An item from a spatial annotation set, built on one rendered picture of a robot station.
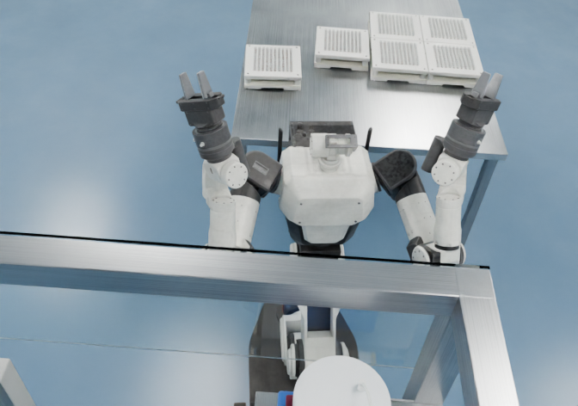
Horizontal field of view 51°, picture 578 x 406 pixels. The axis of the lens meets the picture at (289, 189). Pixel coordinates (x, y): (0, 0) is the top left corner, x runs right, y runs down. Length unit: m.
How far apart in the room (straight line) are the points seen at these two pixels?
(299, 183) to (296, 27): 1.53
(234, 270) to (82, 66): 3.56
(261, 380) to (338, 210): 1.01
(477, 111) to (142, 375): 1.83
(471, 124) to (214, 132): 0.62
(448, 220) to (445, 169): 0.15
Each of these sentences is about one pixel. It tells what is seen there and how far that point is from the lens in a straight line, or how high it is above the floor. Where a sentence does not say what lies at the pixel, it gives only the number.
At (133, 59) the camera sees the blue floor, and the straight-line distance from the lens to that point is 4.44.
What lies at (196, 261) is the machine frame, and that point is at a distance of 1.00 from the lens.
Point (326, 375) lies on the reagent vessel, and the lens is 1.01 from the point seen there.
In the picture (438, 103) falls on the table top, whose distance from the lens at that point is 2.70.
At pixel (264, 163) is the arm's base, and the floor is 1.25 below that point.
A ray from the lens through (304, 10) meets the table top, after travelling 3.24.
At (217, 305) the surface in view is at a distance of 1.14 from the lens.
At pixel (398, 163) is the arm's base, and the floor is 1.25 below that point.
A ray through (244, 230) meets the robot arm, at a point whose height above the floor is 1.16.
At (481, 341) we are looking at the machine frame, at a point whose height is 1.62.
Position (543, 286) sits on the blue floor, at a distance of 3.28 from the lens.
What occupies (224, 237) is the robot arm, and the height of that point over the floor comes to 1.23.
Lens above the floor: 2.41
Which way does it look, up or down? 45 degrees down
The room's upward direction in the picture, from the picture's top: 4 degrees clockwise
